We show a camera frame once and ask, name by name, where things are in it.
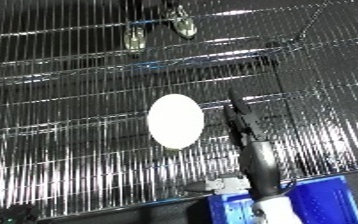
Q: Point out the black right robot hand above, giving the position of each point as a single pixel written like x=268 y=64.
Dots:
x=261 y=166

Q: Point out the pale right robot forearm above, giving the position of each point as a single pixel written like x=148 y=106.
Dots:
x=276 y=211

